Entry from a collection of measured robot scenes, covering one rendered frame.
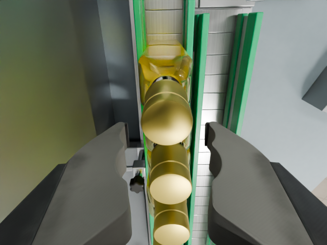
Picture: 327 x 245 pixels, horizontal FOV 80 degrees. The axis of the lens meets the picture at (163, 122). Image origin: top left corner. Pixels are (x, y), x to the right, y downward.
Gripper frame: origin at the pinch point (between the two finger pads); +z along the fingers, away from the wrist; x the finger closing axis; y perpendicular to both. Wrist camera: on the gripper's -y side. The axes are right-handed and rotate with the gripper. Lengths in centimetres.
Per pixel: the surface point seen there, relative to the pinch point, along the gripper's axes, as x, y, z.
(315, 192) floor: 136, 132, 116
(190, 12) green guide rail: 3.6, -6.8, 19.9
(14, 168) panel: -11.9, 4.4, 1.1
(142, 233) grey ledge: -7, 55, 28
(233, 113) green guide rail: 12.9, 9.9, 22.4
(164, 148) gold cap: -0.1, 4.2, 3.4
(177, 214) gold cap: 1.0, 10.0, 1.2
